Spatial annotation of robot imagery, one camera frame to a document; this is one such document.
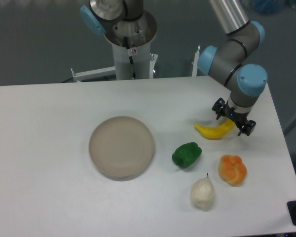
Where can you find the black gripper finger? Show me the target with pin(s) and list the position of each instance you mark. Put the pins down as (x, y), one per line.
(219, 108)
(246, 127)

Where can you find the yellow banana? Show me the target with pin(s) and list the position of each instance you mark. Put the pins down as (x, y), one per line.
(214, 133)

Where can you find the green bell pepper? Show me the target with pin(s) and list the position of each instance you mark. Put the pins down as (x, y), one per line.
(186, 155)

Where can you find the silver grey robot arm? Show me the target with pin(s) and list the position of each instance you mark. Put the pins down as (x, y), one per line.
(224, 64)

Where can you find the beige round plate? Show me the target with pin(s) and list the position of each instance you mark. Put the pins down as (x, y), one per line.
(121, 147)

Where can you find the white pear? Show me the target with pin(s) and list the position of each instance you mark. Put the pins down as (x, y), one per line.
(202, 193)

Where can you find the white metal frame bracket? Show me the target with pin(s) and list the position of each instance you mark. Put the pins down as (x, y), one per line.
(93, 74)

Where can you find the blue plastic bag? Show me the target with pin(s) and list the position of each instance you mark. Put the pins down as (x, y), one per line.
(270, 6)

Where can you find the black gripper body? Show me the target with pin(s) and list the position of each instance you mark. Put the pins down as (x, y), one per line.
(236, 113)

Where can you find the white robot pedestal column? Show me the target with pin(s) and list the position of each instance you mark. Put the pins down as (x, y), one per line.
(130, 41)

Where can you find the orange knotted bread roll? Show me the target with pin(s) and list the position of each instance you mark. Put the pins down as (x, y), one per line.
(232, 170)

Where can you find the white upright frame post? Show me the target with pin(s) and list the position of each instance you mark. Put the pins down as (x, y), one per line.
(195, 66)

